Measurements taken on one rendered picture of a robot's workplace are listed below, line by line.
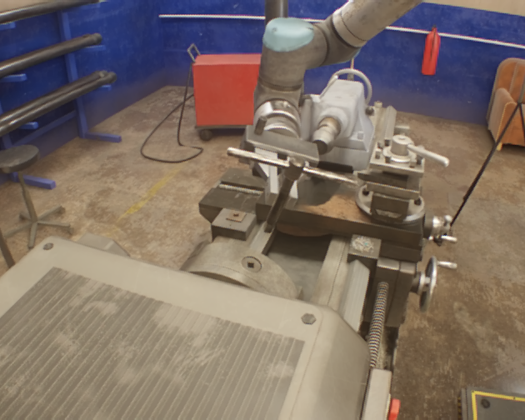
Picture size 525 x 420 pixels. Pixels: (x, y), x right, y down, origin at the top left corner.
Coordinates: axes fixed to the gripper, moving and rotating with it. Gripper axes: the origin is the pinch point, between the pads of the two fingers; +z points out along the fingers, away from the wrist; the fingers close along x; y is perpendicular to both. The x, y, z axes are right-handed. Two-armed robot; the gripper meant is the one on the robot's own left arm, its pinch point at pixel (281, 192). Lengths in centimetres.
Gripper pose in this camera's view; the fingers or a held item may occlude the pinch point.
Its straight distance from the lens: 63.9
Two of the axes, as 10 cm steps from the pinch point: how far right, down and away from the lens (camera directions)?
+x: 9.5, 2.3, 2.1
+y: 3.1, -7.0, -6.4
